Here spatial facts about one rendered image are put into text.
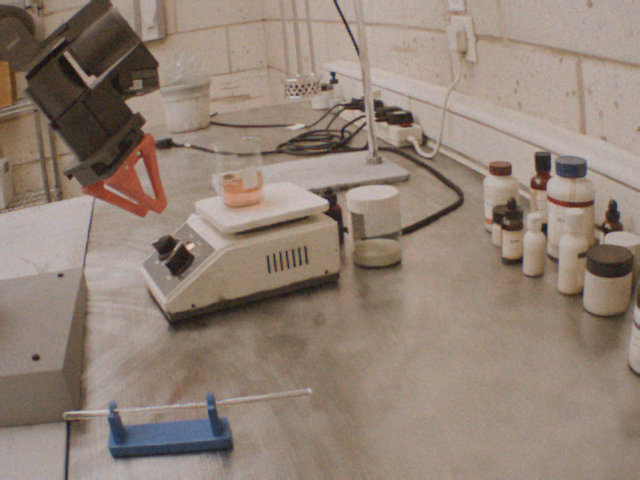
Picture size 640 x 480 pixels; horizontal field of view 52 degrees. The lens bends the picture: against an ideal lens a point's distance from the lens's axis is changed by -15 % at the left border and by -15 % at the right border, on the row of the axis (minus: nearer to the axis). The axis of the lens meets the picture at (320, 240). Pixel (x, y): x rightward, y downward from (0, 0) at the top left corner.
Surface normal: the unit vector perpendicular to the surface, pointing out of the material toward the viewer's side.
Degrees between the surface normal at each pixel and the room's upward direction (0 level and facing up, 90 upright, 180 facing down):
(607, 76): 90
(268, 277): 90
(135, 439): 0
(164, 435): 0
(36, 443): 0
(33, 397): 90
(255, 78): 90
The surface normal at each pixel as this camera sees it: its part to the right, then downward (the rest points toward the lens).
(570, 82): -0.96, 0.17
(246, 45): 0.25, 0.29
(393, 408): -0.09, -0.94
